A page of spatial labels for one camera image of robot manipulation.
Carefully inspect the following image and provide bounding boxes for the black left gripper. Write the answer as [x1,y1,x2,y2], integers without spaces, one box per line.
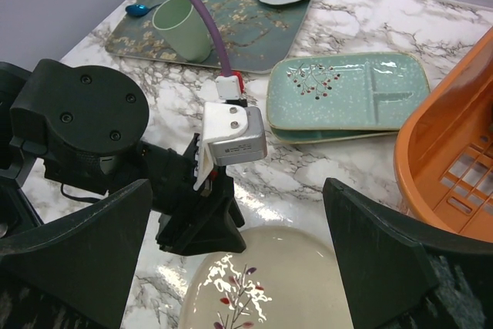
[139,133,247,256]

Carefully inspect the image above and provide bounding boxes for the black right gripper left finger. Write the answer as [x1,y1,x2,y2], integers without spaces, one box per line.
[1,180,152,328]

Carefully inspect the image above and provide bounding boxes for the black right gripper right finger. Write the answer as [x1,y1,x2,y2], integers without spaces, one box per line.
[323,178,492,328]

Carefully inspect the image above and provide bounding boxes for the cream pink branch plate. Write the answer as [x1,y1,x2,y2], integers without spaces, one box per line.
[179,226,353,329]

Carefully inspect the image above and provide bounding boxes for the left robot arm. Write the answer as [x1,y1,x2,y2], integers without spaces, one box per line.
[1,59,246,256]

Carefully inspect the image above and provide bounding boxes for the orange plastic bin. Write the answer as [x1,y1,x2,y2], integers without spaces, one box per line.
[394,31,492,242]

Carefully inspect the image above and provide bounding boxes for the lower teal rectangular dish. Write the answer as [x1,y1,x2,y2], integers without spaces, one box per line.
[271,127,398,144]

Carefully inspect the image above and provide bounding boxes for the teal rectangular dish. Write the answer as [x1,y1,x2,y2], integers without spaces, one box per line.
[266,52,430,131]
[271,127,398,144]

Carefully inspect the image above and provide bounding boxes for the upper teal rectangular dish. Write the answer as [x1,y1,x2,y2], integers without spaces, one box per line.
[266,52,430,131]

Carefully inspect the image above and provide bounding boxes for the floral teal serving tray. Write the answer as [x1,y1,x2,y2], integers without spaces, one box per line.
[105,0,311,73]

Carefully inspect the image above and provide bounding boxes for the green plastic cup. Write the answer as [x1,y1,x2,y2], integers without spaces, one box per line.
[152,0,212,62]

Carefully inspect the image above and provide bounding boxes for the blue metal spoon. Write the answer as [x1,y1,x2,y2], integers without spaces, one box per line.
[125,3,162,18]

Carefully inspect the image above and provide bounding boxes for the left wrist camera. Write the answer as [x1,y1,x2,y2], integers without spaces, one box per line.
[193,72,267,190]

